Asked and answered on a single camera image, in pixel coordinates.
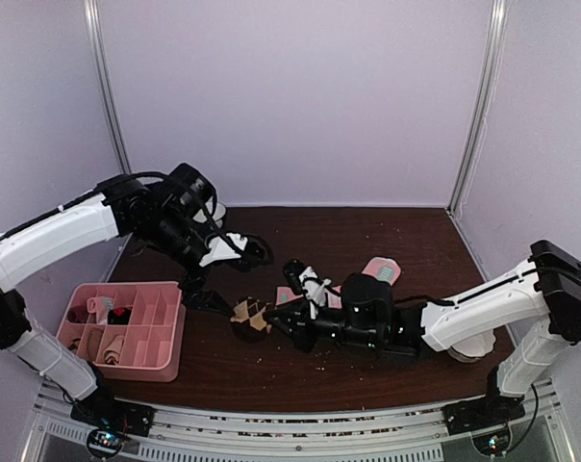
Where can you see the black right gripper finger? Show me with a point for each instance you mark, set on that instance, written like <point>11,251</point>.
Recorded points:
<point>298,275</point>
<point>296,324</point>

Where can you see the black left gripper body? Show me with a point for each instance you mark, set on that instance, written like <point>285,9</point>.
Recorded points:
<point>175,233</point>

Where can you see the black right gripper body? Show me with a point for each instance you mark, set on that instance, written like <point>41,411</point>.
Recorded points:
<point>363,339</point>

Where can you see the brown beige argyle sock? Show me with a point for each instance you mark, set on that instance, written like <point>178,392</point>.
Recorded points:
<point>247,322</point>

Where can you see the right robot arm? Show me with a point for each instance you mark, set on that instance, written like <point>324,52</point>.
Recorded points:
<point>546,287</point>

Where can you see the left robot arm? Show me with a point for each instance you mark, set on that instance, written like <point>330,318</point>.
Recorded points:
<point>177,214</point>

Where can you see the dark blue white bowl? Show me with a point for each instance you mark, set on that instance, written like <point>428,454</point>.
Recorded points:
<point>217,211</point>

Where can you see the pink sock with teal patches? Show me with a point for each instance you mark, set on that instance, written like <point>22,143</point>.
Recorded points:
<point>378,273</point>

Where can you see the pink plastic organizer tray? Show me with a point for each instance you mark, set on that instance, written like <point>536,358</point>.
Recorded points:
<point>149,315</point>

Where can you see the white paper-lined bowl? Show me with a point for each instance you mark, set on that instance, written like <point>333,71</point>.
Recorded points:
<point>473,349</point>

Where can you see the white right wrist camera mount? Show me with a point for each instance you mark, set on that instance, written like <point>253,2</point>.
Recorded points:
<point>315,291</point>

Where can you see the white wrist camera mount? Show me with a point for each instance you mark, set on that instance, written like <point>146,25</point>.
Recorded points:
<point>220,250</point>
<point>315,291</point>

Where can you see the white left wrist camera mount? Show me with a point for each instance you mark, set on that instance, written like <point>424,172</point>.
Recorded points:
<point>220,250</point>

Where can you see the aluminium front rail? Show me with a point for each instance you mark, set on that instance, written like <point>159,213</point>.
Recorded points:
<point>410,433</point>

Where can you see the grey aluminium frame post right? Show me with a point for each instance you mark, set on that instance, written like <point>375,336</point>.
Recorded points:
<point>478,123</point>

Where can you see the grey aluminium frame post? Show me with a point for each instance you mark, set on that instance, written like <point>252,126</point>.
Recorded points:
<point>110,114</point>
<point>478,123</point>

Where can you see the grey aluminium frame post left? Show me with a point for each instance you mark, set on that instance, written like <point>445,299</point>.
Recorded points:
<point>110,114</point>

